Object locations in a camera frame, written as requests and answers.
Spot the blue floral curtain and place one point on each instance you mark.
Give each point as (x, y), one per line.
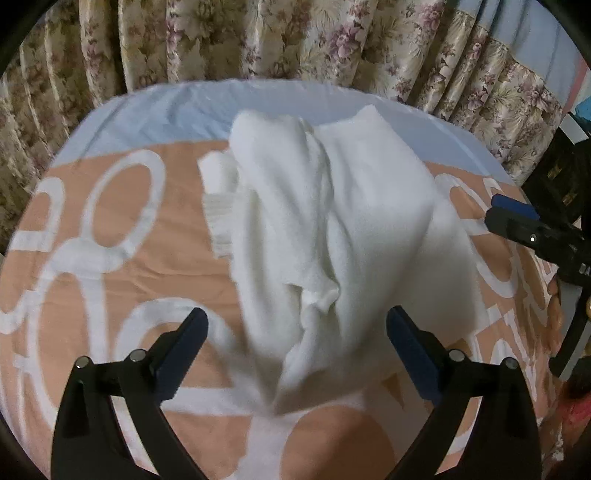
(507, 71)

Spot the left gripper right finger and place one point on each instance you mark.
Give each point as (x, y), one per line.
(504, 442)

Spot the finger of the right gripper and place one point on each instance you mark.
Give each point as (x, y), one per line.
(518, 207)
(524, 231)

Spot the white knit sweater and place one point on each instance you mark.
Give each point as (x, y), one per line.
(325, 229)

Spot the orange blue patterned bedsheet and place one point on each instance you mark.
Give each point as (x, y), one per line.
(113, 251)

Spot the black appliance with blue light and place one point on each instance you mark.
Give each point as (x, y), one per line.
(559, 186)

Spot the person's right hand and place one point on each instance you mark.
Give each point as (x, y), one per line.
(555, 316)

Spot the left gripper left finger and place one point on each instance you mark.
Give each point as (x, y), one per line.
(88, 442)

